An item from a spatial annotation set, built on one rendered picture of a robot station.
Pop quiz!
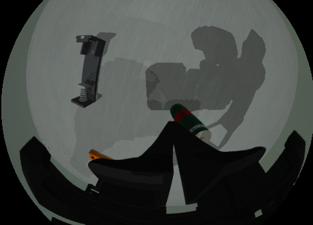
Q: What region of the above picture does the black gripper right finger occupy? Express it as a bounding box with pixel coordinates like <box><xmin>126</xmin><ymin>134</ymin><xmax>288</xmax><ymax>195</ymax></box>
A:
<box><xmin>172</xmin><ymin>121</ymin><xmax>266</xmax><ymax>205</ymax></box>

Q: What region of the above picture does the green and red battery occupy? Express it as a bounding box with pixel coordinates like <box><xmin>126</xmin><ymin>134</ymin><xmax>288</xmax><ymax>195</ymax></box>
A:
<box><xmin>170</xmin><ymin>103</ymin><xmax>211</xmax><ymax>144</ymax></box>

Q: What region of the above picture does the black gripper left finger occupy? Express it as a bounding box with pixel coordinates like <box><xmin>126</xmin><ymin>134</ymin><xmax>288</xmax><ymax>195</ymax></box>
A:
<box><xmin>88</xmin><ymin>121</ymin><xmax>174</xmax><ymax>207</ymax></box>

